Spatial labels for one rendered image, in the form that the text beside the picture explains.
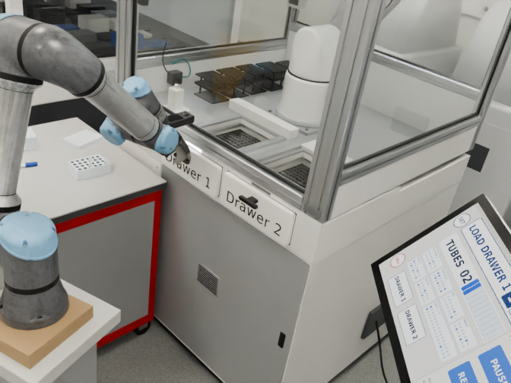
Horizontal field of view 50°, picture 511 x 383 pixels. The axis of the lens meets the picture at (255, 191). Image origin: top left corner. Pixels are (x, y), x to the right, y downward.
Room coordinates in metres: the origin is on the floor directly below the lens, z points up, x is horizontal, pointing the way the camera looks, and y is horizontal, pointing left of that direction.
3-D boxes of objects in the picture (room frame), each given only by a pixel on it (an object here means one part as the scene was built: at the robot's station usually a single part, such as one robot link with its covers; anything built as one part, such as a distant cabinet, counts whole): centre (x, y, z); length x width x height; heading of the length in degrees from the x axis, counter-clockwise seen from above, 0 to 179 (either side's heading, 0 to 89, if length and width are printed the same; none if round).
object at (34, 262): (0.94, 0.48, 0.96); 0.13 x 0.12 x 0.14; 63
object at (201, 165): (1.61, 0.23, 0.87); 0.29 x 0.02 x 0.11; 50
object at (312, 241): (1.95, -0.11, 0.87); 1.02 x 0.95 x 0.14; 50
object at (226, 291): (1.95, -0.12, 0.40); 1.03 x 0.95 x 0.80; 50
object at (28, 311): (0.93, 0.47, 0.84); 0.15 x 0.15 x 0.10
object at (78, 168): (1.64, 0.59, 0.78); 0.12 x 0.08 x 0.04; 136
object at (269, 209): (1.41, -0.01, 0.87); 0.29 x 0.02 x 0.11; 50
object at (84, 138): (1.86, 0.69, 0.77); 0.13 x 0.09 x 0.02; 157
